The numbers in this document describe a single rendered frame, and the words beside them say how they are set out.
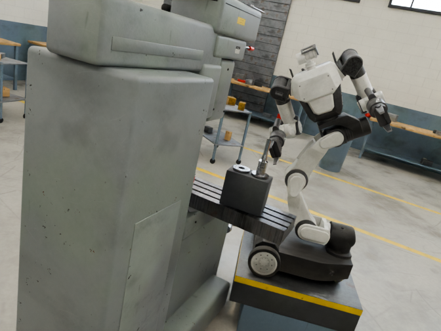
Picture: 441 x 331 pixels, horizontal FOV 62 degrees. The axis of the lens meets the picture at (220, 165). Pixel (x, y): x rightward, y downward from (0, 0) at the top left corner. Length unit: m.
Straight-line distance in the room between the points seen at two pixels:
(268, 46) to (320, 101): 7.55
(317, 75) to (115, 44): 1.30
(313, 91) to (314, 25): 7.38
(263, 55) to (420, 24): 3.49
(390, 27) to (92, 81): 8.46
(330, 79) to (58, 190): 1.51
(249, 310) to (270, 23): 8.12
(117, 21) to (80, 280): 0.89
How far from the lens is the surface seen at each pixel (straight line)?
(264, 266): 2.36
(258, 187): 1.81
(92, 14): 1.15
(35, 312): 1.75
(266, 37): 9.75
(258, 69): 9.75
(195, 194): 1.94
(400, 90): 9.22
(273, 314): 2.48
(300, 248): 2.49
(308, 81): 2.18
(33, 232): 1.57
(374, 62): 9.25
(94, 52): 1.15
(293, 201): 2.38
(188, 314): 2.29
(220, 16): 1.67
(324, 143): 2.26
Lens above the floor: 1.70
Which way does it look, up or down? 18 degrees down
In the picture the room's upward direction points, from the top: 13 degrees clockwise
